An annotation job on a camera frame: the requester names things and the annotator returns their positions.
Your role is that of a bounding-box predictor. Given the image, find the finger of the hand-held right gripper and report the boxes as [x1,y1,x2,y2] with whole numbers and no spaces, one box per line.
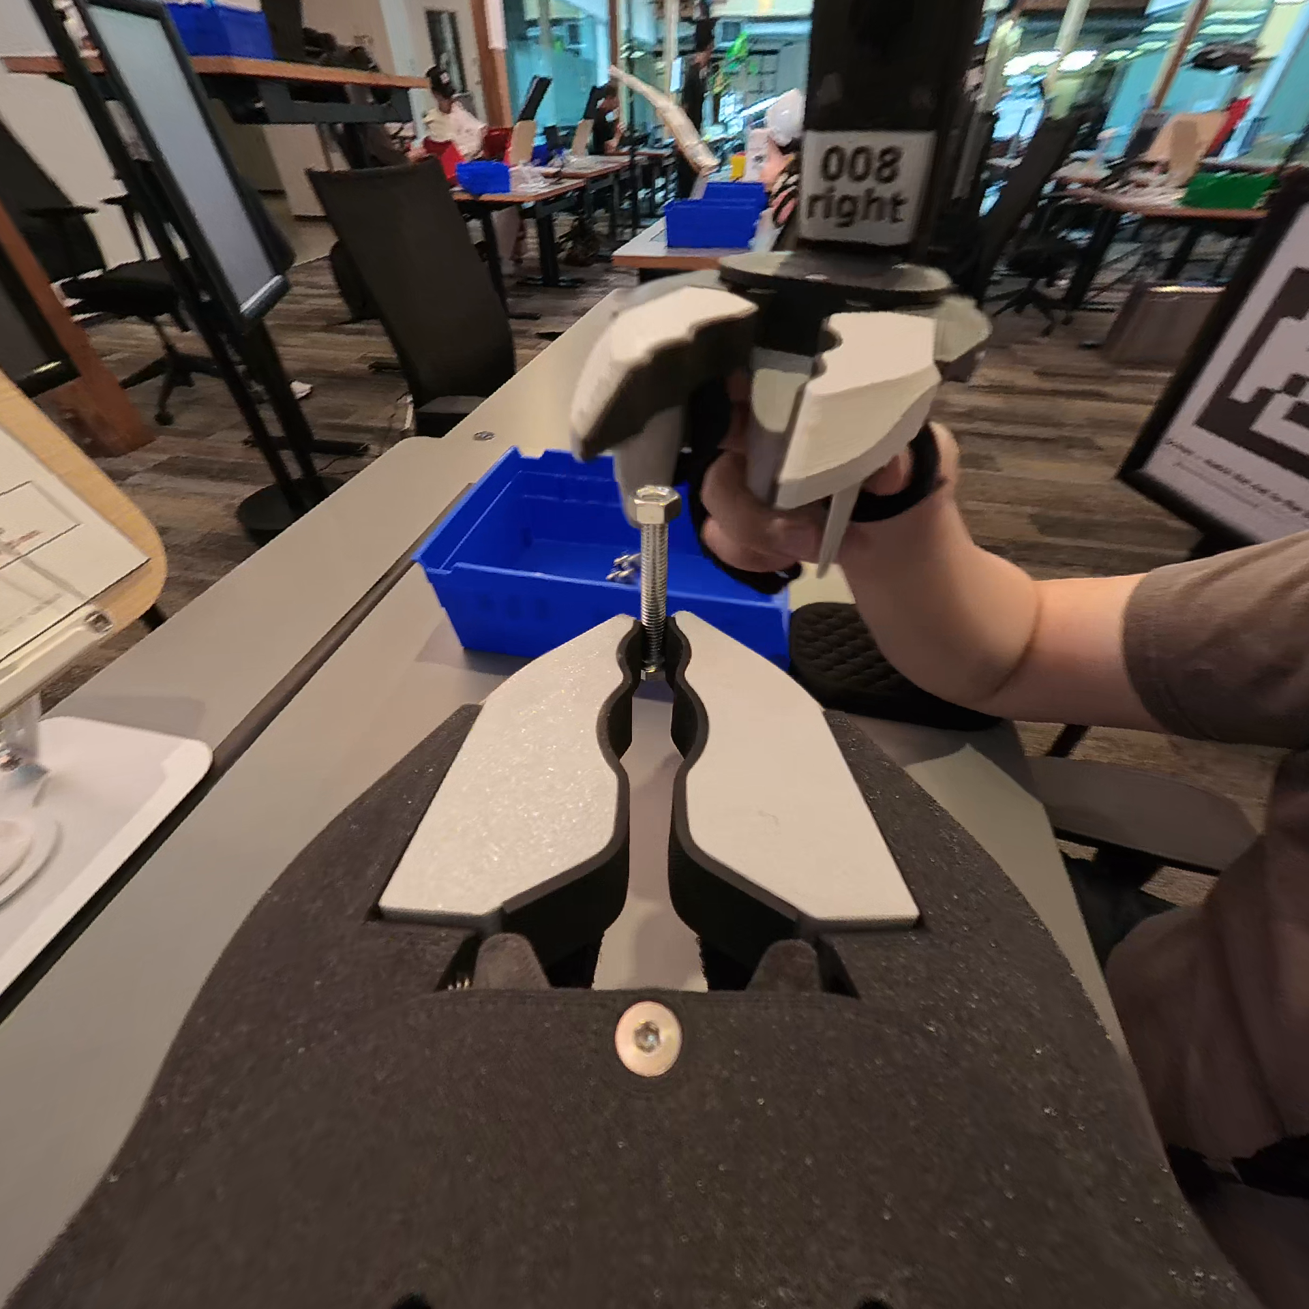
[568,286,761,512]
[745,306,945,512]

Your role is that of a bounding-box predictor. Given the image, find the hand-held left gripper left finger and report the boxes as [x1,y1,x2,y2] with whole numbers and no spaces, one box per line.
[379,613,630,933]

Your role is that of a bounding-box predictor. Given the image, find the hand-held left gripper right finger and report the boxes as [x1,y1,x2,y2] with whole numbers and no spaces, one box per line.
[667,610,923,936]

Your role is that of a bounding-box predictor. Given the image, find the blue plastic bin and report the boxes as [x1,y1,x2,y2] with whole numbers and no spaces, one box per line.
[415,447,794,676]

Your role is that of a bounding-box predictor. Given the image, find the long silver hex bolt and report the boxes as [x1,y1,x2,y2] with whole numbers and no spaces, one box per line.
[632,484,677,680]

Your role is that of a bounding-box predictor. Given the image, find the person's right forearm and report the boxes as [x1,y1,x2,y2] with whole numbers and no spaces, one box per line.
[854,511,1152,732]

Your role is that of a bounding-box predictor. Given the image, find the person's right hand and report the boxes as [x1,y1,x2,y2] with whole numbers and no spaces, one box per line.
[700,420,965,606]

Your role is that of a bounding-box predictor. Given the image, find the wooden top desk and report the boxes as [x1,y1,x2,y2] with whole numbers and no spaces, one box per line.
[614,219,780,275]
[0,51,434,129]
[451,152,661,289]
[1063,183,1280,308]

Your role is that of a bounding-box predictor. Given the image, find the black mesh office chair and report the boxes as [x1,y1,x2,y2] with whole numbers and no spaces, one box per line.
[307,157,518,439]

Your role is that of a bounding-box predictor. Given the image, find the grey trash bin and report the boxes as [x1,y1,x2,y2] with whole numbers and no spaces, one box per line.
[1110,283,1225,369]

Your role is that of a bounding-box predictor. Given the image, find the green storage bin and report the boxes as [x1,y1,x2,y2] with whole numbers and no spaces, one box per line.
[1185,171,1283,213]

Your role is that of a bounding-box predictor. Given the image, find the framed marker sign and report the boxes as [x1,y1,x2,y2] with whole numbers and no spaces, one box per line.
[1118,179,1309,548]

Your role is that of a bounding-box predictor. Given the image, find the person's grey t-shirt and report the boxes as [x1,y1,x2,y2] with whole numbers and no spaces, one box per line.
[1105,531,1309,1309]

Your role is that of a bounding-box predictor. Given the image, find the black easel with screen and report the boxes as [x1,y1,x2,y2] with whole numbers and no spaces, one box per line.
[41,0,371,543]

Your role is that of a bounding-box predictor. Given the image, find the brown wooden beam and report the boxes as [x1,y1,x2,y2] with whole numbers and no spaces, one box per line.
[0,204,158,459]

